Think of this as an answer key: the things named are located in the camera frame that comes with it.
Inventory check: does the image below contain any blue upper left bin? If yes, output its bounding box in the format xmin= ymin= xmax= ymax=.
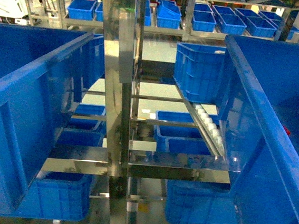
xmin=0 ymin=24 xmax=104 ymax=215

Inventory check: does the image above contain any red toy building block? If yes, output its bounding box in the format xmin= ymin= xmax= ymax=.
xmin=283 ymin=126 xmax=291 ymax=135

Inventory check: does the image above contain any blue lower left bin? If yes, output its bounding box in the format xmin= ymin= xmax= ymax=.
xmin=13 ymin=172 xmax=94 ymax=221

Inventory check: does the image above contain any large blue upper bin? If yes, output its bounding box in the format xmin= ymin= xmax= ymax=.
xmin=216 ymin=35 xmax=299 ymax=224

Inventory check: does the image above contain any blue lower middle bin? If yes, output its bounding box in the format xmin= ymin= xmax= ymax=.
xmin=165 ymin=180 xmax=238 ymax=224

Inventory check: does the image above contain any stainless steel rack frame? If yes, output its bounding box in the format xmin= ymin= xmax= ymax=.
xmin=0 ymin=0 xmax=299 ymax=224

